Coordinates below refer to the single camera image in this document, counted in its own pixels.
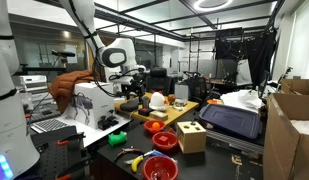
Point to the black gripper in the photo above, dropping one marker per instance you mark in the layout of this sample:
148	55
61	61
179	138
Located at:
136	84

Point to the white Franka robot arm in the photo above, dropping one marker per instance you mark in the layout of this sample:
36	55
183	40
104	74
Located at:
10	133

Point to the large red plastic bowl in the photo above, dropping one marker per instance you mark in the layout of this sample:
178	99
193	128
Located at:
149	165

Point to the orange bowl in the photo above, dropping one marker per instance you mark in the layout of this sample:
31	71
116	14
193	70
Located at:
212	101

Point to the black cylindrical cup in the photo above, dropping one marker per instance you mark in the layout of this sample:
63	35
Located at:
145	102

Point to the black oblong case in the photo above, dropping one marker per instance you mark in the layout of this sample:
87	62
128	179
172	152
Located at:
129	106

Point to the black box red label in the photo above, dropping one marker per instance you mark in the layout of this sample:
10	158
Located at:
145	111

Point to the white plush toy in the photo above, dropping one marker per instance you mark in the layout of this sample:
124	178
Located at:
158	101

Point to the black office chair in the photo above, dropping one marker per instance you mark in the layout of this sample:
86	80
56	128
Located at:
158	81

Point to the small tan cardboard box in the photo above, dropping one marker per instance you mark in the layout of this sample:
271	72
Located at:
159	115

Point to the brown football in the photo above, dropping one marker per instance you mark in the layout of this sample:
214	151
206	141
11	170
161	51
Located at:
171	98

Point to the orange ball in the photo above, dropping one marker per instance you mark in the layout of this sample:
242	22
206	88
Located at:
155	125

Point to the black controller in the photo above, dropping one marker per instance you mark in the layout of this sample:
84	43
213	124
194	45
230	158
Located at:
107	122

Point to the white robot dog box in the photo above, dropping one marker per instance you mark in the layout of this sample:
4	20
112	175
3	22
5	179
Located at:
97	100

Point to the clear glass jar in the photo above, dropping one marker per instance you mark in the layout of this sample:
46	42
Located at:
180	104

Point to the wooden table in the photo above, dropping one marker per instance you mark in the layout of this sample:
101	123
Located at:
177	113

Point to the gray box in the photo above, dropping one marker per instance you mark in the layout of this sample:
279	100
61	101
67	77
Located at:
181	91

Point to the green plastic toy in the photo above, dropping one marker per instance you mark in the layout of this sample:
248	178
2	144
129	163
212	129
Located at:
116	139

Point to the orange-red cube block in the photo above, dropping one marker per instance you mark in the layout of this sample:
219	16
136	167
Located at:
163	138

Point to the white table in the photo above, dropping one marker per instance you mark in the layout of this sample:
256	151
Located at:
94	133

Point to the black mesh chair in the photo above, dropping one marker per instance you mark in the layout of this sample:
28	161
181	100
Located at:
197	88

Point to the blue white tube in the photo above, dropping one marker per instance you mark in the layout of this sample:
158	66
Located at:
159	154

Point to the yellow banana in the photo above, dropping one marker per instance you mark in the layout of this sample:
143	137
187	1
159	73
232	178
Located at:
136	164

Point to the wooden shape sorter box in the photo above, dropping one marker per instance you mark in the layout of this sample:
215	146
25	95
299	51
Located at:
192	140

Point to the brown puffer jacket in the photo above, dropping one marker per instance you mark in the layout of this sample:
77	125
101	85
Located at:
65	86

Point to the black orange tipped clamp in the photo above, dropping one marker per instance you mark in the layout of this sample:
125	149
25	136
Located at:
72	137
74	166

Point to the silver keyboard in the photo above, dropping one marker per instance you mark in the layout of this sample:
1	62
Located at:
49	125

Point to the dark blue bin lid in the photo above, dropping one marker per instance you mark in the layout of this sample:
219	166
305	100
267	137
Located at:
230	120

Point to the white paper pile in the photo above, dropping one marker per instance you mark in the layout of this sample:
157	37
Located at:
242	100

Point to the white lab device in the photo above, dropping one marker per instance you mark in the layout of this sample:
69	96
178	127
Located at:
33	83

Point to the black pegboard stand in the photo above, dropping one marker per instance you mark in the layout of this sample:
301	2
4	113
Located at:
50	156

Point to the black curtain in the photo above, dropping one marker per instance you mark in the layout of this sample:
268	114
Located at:
260	56

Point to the large cardboard box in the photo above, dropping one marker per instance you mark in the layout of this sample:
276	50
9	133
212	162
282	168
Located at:
284	146

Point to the black camera on tripod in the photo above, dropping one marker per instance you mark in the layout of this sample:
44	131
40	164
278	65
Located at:
62	53

